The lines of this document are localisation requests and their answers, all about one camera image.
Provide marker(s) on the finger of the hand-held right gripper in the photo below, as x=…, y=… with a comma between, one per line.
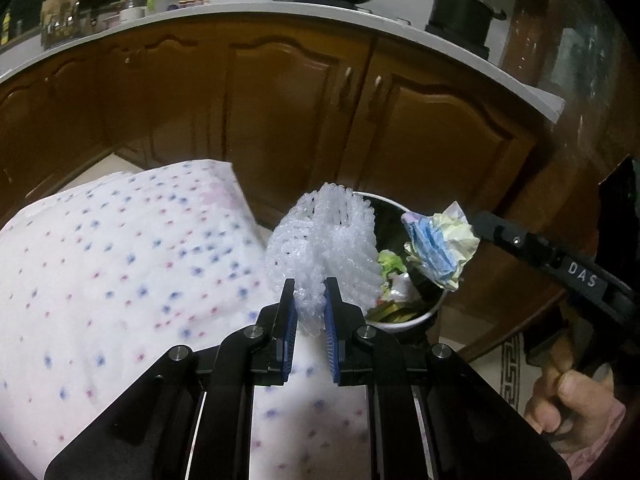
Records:
x=520, y=242

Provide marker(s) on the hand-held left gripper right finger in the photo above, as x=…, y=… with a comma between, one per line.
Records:
x=331, y=332

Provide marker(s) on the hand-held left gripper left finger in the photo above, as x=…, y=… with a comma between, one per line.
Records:
x=287, y=322

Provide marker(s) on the multicoloured paper wrapper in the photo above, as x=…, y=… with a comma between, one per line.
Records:
x=440, y=250

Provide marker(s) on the white foam fruit net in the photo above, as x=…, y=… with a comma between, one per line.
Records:
x=320, y=240

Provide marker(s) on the round white-rimmed waste bin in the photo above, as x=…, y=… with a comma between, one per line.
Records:
x=387, y=225

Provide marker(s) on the person's right hand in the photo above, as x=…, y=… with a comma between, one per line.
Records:
x=575, y=395

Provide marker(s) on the silver foil snack wrapper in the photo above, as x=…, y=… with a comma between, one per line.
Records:
x=402, y=290

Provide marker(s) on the green yellow crumpled wrapper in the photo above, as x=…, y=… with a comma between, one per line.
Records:
x=391, y=265

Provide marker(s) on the brown wooden cabinet door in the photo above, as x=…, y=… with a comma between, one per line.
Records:
x=445, y=145
x=45, y=125
x=290, y=120
x=165, y=100

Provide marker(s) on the patterned floor rug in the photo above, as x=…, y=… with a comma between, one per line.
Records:
x=511, y=372

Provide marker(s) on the dotted white tablecloth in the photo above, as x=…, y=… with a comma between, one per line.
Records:
x=125, y=270

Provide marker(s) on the black cooking pot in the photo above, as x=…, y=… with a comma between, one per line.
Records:
x=462, y=10

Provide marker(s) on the brown wooden kitchen cabinets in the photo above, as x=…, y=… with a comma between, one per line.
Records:
x=250, y=12

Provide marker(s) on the green and white cup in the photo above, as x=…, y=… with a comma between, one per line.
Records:
x=157, y=4

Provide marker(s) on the rack of spice jars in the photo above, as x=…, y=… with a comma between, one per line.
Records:
x=65, y=17

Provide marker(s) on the yellow bottle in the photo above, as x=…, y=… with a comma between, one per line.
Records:
x=6, y=27

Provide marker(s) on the curved wooden furniture frame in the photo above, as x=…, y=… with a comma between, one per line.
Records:
x=505, y=325

